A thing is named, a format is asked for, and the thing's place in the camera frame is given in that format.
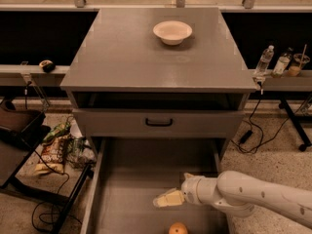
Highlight white bowl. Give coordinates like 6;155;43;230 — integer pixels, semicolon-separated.
153;20;192;46

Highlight snack chip bag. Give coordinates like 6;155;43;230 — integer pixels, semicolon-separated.
34;136;70;175

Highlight open grey middle drawer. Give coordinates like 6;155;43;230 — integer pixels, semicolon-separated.
81;138;233;234

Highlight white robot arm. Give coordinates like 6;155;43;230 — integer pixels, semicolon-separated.
153;171;312;228

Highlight black yellow tape measure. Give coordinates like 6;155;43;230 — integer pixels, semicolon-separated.
39;59;56;73

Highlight clear bottle with label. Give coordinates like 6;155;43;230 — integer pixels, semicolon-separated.
271;47;293;78

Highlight black cart with tray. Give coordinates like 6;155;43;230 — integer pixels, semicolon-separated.
0;98;93;234

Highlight clear water bottle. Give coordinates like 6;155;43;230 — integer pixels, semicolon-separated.
254;45;274;75

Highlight black drawer handle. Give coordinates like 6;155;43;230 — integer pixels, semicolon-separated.
145;118;174;128

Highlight closed grey top drawer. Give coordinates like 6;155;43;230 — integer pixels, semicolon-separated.
73;109;244;138

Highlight black cable on floor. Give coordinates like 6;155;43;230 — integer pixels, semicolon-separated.
30;149;83;233

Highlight grey drawer cabinet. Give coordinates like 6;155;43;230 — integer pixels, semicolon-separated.
61;7;255;153

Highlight green snack bag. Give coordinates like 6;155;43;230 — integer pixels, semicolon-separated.
43;122;70;143

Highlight black power cable right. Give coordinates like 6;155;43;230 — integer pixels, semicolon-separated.
230;81;312;155

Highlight plastic cup with straw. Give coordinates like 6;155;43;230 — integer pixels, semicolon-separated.
287;45;310;77

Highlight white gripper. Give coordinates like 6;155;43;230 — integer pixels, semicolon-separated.
153;173;218;208

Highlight grey side shelf left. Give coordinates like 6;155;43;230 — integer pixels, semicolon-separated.
0;65;69;87

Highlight orange fruit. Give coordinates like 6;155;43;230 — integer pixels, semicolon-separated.
169;222;188;234

